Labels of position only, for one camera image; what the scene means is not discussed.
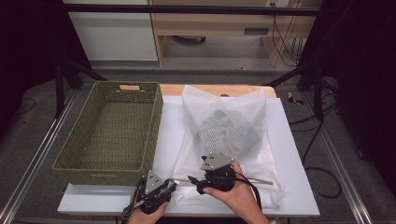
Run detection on yellow and black floor object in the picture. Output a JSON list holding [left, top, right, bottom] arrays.
[[287, 91, 305, 106]]

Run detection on black metal stand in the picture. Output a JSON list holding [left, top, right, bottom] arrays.
[[54, 59, 108, 119], [262, 59, 331, 122]]

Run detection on black object under desk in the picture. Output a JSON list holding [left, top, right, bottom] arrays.
[[172, 35, 207, 45]]

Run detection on left hand-held gripper cable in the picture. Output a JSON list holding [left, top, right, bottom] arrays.
[[120, 199, 148, 224]]

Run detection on thin black floor cable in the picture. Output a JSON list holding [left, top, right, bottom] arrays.
[[15, 97, 36, 117]]

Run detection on white mesh laundry bag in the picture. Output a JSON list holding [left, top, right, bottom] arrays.
[[171, 85, 285, 209]]

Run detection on white cabinet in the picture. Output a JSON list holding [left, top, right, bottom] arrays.
[[61, 0, 158, 62]]

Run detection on light wooden desk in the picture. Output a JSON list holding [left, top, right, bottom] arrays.
[[148, 0, 325, 68]]

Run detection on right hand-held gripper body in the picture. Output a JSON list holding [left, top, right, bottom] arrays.
[[200, 152, 236, 192]]

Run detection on light blue denim garment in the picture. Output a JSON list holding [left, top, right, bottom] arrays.
[[197, 109, 261, 160]]

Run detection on green woven basket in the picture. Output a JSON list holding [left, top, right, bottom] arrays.
[[51, 80, 164, 187]]

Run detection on black horizontal bar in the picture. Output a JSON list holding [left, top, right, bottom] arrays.
[[60, 3, 321, 17]]

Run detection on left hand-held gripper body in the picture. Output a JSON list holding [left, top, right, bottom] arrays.
[[134, 170, 172, 215]]

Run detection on person's left hand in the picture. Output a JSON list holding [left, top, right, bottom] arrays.
[[125, 192, 169, 224]]

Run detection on black floor cables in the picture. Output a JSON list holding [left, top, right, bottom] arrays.
[[288, 102, 340, 160]]

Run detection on hanging black cables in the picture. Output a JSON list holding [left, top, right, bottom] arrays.
[[271, 14, 307, 68]]

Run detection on hand-held gripper cable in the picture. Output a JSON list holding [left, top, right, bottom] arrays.
[[120, 199, 148, 224], [232, 167, 343, 213]]

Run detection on person's right hand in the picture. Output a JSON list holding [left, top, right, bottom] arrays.
[[202, 161, 266, 219]]

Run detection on white board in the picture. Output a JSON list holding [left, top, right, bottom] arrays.
[[57, 95, 321, 217]]

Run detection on right hand-held gripper cable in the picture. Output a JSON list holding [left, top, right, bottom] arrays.
[[232, 167, 343, 213]]

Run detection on aluminium rail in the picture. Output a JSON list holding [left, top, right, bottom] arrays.
[[0, 90, 78, 224], [300, 92, 375, 224]]

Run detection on dark curtain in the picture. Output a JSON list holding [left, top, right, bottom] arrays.
[[0, 0, 92, 134], [298, 0, 396, 188]]

